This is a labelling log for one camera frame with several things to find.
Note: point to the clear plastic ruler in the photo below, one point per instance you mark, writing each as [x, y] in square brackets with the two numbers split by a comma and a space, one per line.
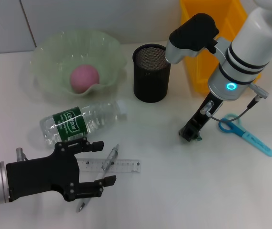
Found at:
[126, 165]

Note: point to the grey white ballpoint pen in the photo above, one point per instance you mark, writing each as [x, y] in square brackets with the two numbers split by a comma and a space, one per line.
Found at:
[110, 155]

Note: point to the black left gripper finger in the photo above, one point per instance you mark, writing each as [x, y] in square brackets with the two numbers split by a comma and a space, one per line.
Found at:
[109, 181]
[97, 146]

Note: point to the blue sheathed scissors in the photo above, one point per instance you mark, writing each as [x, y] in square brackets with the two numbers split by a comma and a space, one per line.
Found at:
[245, 136]

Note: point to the yellow plastic bin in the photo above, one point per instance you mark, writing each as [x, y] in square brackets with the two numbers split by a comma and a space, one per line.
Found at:
[197, 71]

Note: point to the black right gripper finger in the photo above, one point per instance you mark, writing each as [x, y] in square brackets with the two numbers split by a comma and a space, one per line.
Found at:
[186, 134]
[196, 134]

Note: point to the green plastic wrapper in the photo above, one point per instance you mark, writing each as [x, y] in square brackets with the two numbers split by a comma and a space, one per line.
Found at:
[199, 139]

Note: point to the pink peach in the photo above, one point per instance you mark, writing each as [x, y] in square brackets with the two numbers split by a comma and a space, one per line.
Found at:
[84, 77]

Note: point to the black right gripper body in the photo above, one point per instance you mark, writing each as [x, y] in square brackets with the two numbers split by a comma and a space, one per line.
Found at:
[202, 119]

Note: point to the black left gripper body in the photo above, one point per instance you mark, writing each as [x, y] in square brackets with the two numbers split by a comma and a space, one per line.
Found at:
[43, 174]

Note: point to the clear green-label water bottle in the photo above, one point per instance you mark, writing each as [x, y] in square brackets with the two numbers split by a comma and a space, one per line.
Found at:
[78, 121]

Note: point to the black mesh pen holder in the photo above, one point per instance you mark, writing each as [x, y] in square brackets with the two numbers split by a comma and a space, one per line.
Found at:
[150, 81]

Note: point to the pale green glass fruit bowl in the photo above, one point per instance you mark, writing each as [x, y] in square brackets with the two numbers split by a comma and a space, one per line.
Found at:
[54, 55]

